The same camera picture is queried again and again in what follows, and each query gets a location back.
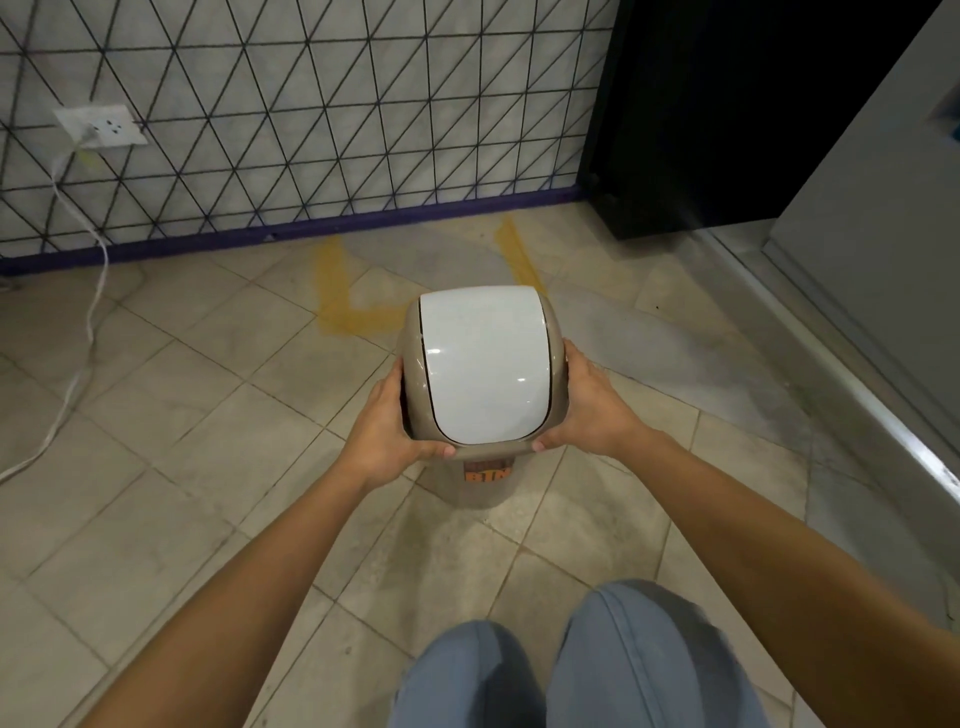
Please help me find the white power cable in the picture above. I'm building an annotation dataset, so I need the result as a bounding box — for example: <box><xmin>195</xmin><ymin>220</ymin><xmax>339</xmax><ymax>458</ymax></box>
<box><xmin>0</xmin><ymin>142</ymin><xmax>112</xmax><ymax>485</ymax></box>

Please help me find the grey metal cabinet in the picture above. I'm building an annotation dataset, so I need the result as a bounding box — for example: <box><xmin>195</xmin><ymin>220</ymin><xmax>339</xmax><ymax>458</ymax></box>
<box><xmin>764</xmin><ymin>0</ymin><xmax>960</xmax><ymax>451</ymax></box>

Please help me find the white wall socket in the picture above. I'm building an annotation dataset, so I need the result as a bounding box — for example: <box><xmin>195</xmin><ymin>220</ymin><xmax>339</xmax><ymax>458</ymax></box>
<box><xmin>52</xmin><ymin>104</ymin><xmax>149</xmax><ymax>149</ymax></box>

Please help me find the person's right hand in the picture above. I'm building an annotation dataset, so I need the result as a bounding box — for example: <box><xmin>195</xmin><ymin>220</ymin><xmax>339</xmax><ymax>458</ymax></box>
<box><xmin>530</xmin><ymin>338</ymin><xmax>654</xmax><ymax>460</ymax></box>

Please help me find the black cabinet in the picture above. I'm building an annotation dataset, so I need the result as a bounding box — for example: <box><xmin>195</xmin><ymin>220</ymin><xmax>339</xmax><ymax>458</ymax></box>
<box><xmin>577</xmin><ymin>0</ymin><xmax>943</xmax><ymax>241</ymax></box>

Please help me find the person's right forearm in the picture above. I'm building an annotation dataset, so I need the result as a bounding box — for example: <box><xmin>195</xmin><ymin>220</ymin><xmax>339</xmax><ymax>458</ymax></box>
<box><xmin>622</xmin><ymin>427</ymin><xmax>960</xmax><ymax>728</ymax></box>

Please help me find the yellow tape floor marking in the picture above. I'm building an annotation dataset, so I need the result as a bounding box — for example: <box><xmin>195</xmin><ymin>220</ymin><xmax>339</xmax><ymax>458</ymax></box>
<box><xmin>313</xmin><ymin>215</ymin><xmax>553</xmax><ymax>337</ymax></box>

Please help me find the purple skirting strip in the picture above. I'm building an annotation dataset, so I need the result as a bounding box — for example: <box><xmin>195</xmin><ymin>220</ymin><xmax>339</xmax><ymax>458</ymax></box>
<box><xmin>0</xmin><ymin>183</ymin><xmax>586</xmax><ymax>277</ymax></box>

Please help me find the person's left hand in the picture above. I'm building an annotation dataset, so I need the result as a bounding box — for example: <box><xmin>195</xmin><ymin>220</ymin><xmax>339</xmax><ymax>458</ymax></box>
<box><xmin>337</xmin><ymin>358</ymin><xmax>457</xmax><ymax>493</ymax></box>

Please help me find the beige dust bin white lid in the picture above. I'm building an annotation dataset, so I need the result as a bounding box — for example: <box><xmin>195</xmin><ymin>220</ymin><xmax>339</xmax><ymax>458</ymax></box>
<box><xmin>395</xmin><ymin>284</ymin><xmax>575</xmax><ymax>510</ymax></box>

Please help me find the person's left forearm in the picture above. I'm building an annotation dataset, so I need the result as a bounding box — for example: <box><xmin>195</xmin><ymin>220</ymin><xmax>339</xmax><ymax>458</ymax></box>
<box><xmin>82</xmin><ymin>457</ymin><xmax>376</xmax><ymax>728</ymax></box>

